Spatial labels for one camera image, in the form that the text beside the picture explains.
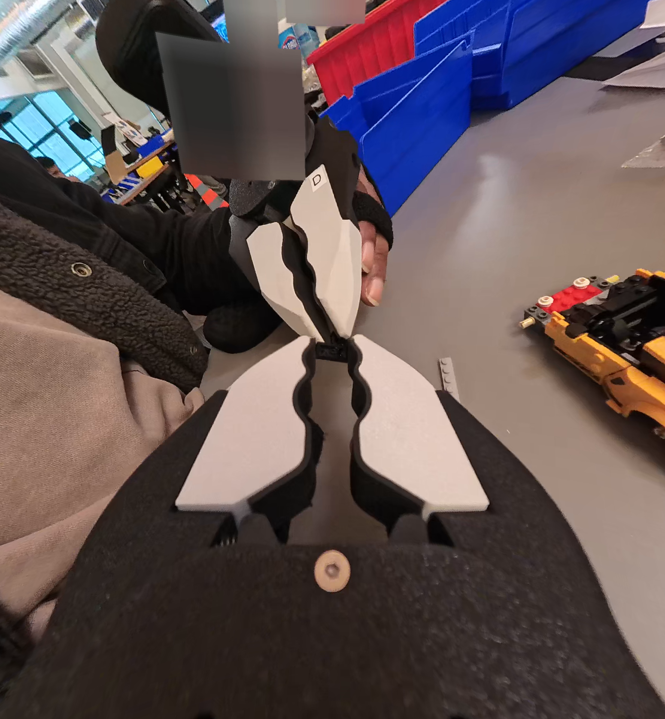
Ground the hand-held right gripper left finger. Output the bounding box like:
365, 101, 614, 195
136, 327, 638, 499
175, 336, 319, 520

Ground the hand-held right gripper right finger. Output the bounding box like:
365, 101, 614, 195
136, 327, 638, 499
348, 335, 491, 520

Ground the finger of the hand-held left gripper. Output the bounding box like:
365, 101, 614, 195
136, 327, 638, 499
246, 222, 325, 342
290, 164, 362, 338

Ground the long grey lego plate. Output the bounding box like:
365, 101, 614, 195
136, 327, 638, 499
438, 357, 461, 401

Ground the blue bin with lego pieces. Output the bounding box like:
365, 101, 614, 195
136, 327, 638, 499
320, 39, 475, 218

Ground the yellow lego car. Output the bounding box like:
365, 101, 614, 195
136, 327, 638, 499
519, 267, 665, 484

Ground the person's left hand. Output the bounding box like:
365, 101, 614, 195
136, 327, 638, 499
359, 220, 391, 308

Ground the orange white striped object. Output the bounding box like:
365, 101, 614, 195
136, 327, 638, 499
185, 173, 229, 210

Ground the cluttered wooden desk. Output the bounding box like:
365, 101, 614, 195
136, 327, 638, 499
99, 132, 177, 207

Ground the blue white wipes canister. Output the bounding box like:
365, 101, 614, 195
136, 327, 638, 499
279, 24, 321, 64

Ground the red storage bin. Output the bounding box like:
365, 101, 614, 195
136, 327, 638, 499
307, 0, 448, 104

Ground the black chair headrest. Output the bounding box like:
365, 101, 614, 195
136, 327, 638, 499
95, 0, 224, 116

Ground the taupe sweatshirt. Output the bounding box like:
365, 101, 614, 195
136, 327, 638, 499
0, 278, 207, 641

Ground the empty blue storage bin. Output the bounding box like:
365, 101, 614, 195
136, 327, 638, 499
414, 0, 650, 110

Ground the clear bag of black parts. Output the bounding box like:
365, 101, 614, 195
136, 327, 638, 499
622, 130, 665, 169

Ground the silver ventilation duct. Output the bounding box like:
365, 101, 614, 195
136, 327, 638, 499
0, 0, 102, 76

